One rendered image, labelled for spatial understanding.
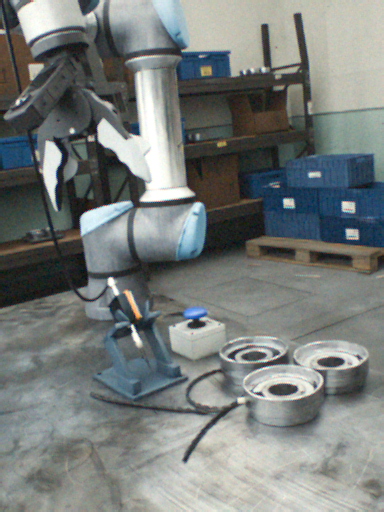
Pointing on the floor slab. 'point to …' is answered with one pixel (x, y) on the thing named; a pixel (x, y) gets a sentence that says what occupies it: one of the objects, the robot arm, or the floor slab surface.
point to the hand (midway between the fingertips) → (99, 200)
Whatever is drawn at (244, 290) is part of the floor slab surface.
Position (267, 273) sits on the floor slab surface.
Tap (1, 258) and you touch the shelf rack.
